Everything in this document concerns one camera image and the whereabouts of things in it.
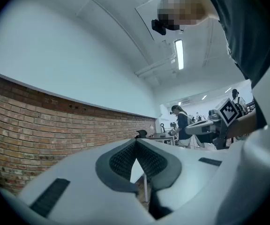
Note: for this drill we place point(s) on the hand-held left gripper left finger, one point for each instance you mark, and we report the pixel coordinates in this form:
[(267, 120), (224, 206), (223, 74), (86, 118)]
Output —
[(83, 186)]

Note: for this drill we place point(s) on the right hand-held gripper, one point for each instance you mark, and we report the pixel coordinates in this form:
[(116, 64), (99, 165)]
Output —
[(228, 112)]

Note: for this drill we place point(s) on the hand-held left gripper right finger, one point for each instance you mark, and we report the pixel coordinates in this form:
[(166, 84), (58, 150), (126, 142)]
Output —
[(191, 179)]

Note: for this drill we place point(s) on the person's right forearm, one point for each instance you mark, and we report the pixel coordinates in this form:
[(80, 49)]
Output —
[(242, 125)]

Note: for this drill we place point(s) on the ceiling light tube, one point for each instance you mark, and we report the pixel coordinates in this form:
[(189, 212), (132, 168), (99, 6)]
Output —
[(179, 54), (204, 97), (228, 90)]

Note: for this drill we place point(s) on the grey desk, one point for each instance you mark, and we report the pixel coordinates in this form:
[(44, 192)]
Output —
[(159, 135)]

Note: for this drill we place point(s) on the black office chair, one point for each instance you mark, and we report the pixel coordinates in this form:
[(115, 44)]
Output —
[(142, 133)]

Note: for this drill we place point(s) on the white ceiling pipe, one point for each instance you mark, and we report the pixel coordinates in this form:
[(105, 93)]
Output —
[(153, 67)]

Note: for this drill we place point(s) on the person's dark shirt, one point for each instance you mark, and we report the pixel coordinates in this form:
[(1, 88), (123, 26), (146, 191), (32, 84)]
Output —
[(247, 32)]

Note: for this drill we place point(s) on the person's head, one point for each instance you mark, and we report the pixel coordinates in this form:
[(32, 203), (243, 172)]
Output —
[(191, 10)]

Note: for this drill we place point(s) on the black head camera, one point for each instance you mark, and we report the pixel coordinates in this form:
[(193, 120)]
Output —
[(159, 27)]

